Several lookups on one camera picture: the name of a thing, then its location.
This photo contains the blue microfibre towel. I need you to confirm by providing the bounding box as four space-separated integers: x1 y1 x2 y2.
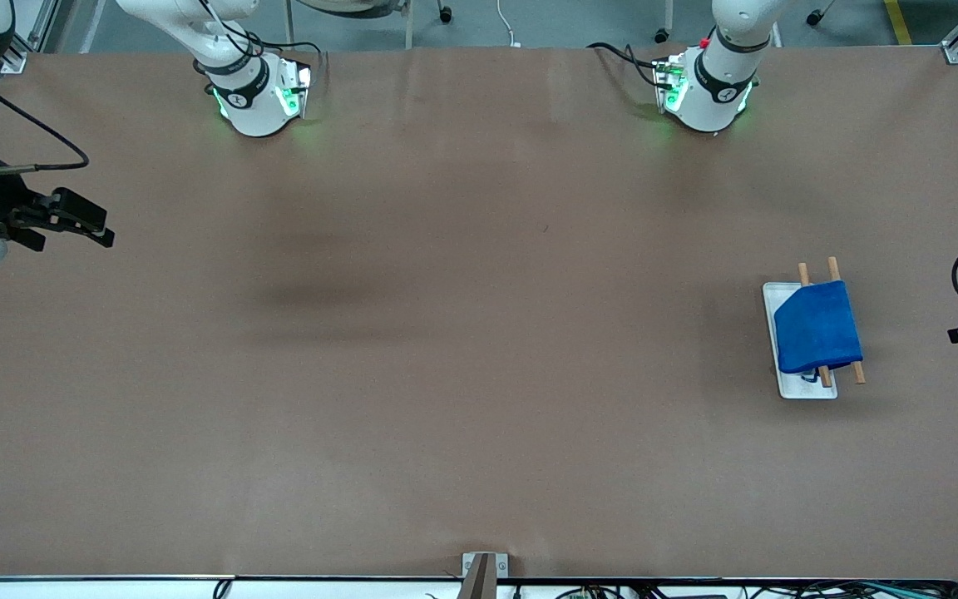
773 280 865 376

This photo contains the white rack with wooden rods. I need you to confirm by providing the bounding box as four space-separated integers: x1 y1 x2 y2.
762 256 867 401

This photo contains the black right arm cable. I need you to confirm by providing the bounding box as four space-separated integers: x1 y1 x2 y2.
0 65 91 176

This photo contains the black left base cable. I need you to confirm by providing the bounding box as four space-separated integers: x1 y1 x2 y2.
586 42 665 89

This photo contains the white floor cable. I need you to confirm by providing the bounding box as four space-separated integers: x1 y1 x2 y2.
496 0 523 49

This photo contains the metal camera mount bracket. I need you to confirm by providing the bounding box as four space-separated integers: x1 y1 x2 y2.
462 552 510 599

